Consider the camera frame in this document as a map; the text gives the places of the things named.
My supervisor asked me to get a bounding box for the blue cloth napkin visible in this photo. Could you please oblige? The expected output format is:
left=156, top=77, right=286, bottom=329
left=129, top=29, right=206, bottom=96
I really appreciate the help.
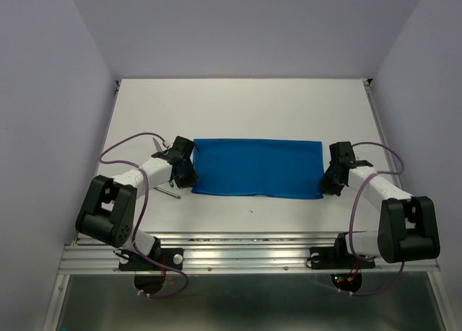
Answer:
left=192, top=138, right=324, bottom=200

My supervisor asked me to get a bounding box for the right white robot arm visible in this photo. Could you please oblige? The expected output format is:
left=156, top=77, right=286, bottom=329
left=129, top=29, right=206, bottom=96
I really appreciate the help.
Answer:
left=318, top=141, right=440, bottom=266

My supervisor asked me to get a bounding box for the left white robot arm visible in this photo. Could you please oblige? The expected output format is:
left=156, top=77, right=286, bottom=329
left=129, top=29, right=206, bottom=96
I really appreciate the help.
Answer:
left=75, top=136, right=198, bottom=269

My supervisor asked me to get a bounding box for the silver metal fork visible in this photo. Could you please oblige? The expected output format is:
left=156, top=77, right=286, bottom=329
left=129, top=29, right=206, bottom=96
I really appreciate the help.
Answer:
left=153, top=187, right=181, bottom=199

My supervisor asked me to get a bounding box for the green handled knife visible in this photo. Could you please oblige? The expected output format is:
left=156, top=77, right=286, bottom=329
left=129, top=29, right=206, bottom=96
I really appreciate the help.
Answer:
left=152, top=138, right=174, bottom=188

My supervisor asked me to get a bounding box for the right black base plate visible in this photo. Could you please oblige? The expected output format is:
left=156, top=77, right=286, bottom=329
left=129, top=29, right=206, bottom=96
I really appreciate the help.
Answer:
left=305, top=247, right=376, bottom=270

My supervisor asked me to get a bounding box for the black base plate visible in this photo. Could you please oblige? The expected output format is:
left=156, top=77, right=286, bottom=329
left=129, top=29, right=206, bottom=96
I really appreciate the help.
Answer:
left=305, top=247, right=376, bottom=270
left=118, top=247, right=185, bottom=273

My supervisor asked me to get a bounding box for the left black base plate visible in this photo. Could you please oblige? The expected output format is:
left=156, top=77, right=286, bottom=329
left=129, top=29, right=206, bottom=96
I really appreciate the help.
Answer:
left=118, top=247, right=185, bottom=273

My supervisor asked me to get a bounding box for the aluminium rail frame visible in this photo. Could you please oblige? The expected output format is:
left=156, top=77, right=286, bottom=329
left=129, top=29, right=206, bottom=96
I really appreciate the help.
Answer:
left=44, top=79, right=453, bottom=330

